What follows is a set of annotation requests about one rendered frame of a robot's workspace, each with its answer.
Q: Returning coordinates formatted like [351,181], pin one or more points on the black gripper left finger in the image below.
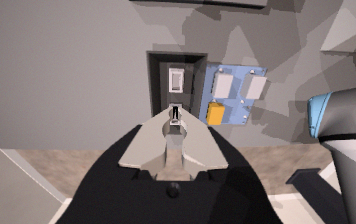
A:
[142,148]

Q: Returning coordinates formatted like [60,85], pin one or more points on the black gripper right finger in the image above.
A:
[206,150]

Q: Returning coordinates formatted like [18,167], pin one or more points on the orange block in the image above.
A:
[214,113]

